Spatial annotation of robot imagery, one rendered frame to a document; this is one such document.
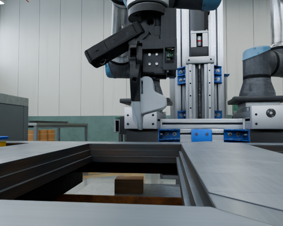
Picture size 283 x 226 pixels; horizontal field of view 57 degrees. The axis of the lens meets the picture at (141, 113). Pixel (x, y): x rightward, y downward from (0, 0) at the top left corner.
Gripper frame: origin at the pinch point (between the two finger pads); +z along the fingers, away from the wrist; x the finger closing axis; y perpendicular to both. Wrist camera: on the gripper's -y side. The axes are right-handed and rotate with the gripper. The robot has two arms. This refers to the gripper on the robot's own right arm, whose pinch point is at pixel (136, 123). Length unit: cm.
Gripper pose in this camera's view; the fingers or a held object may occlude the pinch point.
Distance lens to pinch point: 46.4
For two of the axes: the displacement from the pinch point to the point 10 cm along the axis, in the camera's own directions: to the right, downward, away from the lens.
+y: 9.9, -0.1, -1.1
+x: 1.1, 0.4, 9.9
